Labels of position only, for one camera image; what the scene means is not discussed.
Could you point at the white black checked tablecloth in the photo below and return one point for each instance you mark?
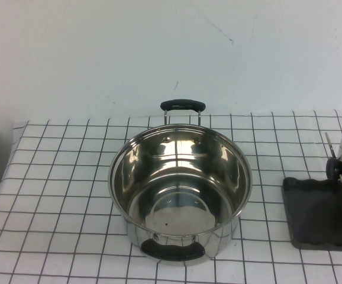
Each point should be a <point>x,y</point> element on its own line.
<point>55,183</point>

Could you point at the stainless steel cooking pot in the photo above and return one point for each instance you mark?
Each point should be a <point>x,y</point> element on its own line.
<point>177,183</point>

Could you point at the grey pot lid rack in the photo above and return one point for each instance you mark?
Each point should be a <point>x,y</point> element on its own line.
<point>313,213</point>

